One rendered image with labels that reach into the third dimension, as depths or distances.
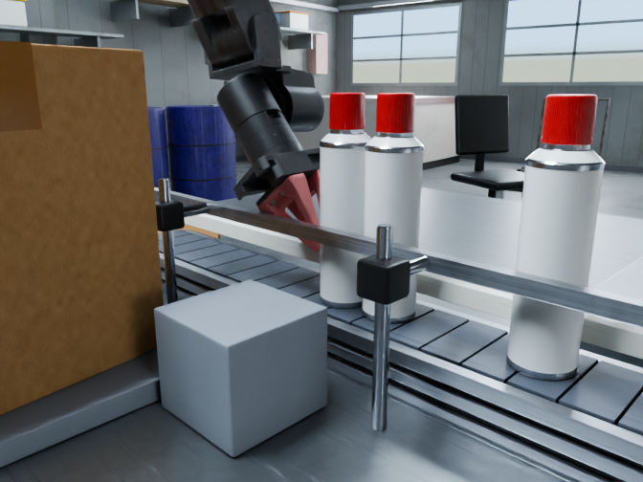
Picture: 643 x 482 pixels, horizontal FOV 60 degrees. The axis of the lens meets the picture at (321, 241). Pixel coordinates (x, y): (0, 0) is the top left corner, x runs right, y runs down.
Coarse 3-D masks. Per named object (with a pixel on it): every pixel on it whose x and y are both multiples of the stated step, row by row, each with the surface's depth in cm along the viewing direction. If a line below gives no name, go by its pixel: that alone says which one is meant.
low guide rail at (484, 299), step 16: (192, 224) 81; (208, 224) 78; (224, 224) 76; (240, 224) 74; (256, 240) 71; (272, 240) 69; (288, 240) 67; (304, 256) 66; (432, 288) 54; (448, 288) 52; (464, 288) 51; (480, 288) 51; (464, 304) 52; (480, 304) 50; (496, 304) 49; (592, 320) 44; (608, 320) 44; (592, 336) 44; (608, 336) 43; (624, 336) 42; (640, 336) 41; (624, 352) 42; (640, 352) 42
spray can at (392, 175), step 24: (384, 96) 48; (408, 96) 47; (384, 120) 48; (408, 120) 48; (384, 144) 48; (408, 144) 48; (384, 168) 48; (408, 168) 48; (384, 192) 49; (408, 192) 49; (384, 216) 49; (408, 216) 49; (408, 240) 50; (408, 312) 52
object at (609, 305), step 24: (240, 216) 61; (264, 216) 58; (312, 240) 53; (336, 240) 51; (360, 240) 49; (432, 264) 44; (456, 264) 43; (480, 264) 42; (504, 288) 40; (528, 288) 39; (552, 288) 38; (576, 288) 37; (600, 312) 36; (624, 312) 35
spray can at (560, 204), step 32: (576, 96) 37; (544, 128) 39; (576, 128) 38; (544, 160) 38; (576, 160) 38; (544, 192) 39; (576, 192) 38; (544, 224) 39; (576, 224) 38; (544, 256) 40; (576, 256) 39; (512, 320) 43; (544, 320) 41; (576, 320) 41; (512, 352) 43; (544, 352) 41; (576, 352) 42
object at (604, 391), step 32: (192, 256) 72; (224, 256) 72; (256, 256) 72; (288, 288) 61; (352, 320) 52; (416, 320) 52; (448, 320) 52; (448, 352) 46; (480, 352) 46; (512, 384) 41; (544, 384) 41; (576, 384) 41; (608, 384) 41; (640, 384) 41; (608, 416) 37; (640, 416) 37
